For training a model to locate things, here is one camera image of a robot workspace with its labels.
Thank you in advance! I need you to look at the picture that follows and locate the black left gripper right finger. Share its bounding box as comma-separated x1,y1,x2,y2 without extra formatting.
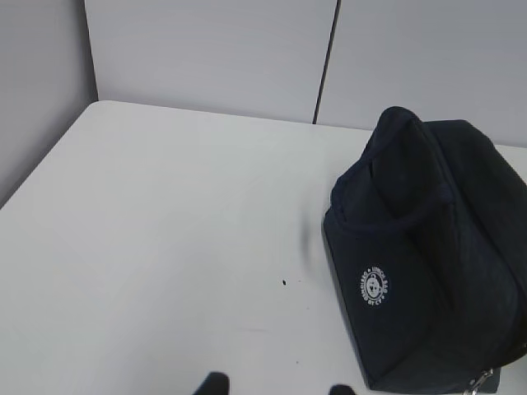
329,384,352,395

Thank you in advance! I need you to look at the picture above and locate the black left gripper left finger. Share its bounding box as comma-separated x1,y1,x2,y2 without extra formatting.
194,371,230,395

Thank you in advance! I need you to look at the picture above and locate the navy blue lunch bag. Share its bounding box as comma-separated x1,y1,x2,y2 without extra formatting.
323,107,526,394

